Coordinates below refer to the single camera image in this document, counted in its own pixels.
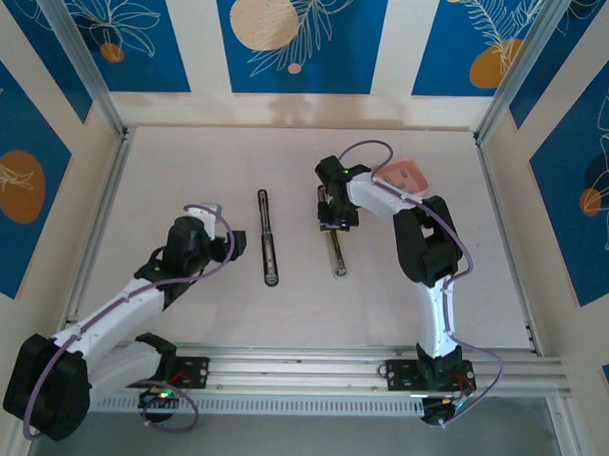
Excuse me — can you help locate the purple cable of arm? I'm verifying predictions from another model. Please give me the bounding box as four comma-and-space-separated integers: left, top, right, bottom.
21, 196, 236, 446
327, 140, 512, 431

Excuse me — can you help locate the grey and black stapler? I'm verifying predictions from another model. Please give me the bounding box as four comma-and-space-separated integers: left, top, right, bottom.
324, 227, 353, 281

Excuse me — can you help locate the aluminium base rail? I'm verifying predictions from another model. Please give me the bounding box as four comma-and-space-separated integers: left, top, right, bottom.
21, 330, 569, 411

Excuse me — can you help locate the white slotted cable duct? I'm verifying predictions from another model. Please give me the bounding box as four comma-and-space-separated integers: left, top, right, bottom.
90, 386, 426, 424

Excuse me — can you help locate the aluminium frame post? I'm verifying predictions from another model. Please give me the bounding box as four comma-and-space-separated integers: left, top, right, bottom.
22, 0, 133, 138
473, 0, 580, 148

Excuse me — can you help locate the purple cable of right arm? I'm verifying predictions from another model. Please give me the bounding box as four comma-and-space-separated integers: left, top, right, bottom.
327, 140, 512, 431

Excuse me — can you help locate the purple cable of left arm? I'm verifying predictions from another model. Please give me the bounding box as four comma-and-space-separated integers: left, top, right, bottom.
21, 196, 236, 446

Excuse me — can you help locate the black controller board green light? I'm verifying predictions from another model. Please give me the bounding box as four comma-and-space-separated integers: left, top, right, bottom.
136, 385, 180, 426
420, 394, 473, 430

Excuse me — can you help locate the aluminium side rail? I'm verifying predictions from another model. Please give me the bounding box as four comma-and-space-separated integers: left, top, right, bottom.
53, 123, 137, 356
467, 136, 554, 359

